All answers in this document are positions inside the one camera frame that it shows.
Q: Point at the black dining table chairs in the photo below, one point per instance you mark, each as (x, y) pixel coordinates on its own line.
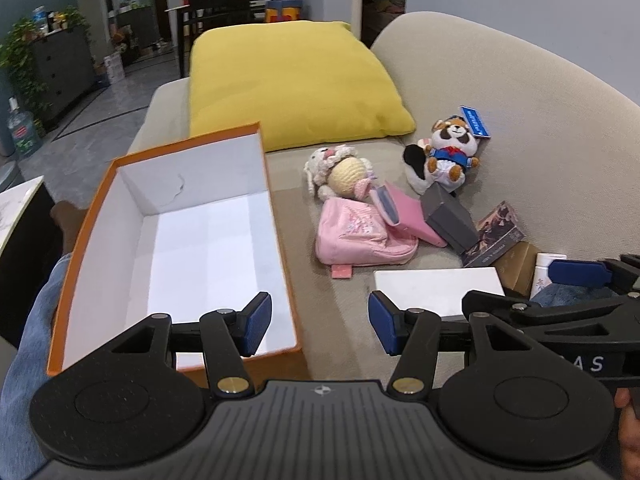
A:
(197, 16)

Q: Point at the white blue card packet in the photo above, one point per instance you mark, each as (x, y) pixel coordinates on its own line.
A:
(541, 278)

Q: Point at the brown sock foot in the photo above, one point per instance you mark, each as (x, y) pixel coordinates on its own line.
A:
(69, 219)

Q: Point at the red panda sailor plush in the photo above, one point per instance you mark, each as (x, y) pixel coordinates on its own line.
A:
(455, 148)

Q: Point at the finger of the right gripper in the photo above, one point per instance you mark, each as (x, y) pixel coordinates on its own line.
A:
(608, 273)
(520, 313)

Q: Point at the dark grey cabinet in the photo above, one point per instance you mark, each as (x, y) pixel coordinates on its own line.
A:
(65, 67)

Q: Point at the dark illustrated card box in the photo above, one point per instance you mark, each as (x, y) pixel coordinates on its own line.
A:
(498, 232)

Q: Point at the person leg in jeans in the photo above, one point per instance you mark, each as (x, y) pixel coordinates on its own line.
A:
(20, 451)

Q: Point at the pink fabric pouch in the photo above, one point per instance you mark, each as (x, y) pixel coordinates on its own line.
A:
(352, 233)

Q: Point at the yellow cushion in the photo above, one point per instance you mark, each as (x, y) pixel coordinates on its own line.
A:
(303, 82)

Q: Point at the white marble side table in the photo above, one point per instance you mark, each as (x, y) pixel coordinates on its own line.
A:
(13, 204)

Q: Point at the green trailing plant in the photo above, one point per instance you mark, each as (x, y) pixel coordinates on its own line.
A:
(19, 63)

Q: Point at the brown cardboard box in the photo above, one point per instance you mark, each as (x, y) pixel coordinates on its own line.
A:
(516, 268)

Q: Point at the person right hand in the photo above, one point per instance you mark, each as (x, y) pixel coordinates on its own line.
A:
(628, 435)

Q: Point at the water bottle jug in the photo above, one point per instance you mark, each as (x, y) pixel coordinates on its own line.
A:
(23, 129)

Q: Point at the crochet bunny doll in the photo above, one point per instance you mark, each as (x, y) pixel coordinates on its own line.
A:
(338, 171)

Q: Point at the grey gift box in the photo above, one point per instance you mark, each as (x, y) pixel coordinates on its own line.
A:
(449, 219)

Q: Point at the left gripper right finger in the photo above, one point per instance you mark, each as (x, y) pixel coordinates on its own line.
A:
(413, 336)

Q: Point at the pink notebook wallet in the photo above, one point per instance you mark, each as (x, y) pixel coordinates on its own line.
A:
(403, 213)

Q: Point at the black white dog plush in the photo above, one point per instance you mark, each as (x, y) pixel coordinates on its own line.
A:
(421, 166)

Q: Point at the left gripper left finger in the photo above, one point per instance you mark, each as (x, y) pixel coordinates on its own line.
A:
(228, 336)

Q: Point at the orange cardboard box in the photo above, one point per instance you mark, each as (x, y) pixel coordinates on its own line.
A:
(182, 229)

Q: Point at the white box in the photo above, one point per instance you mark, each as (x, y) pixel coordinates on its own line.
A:
(439, 290)

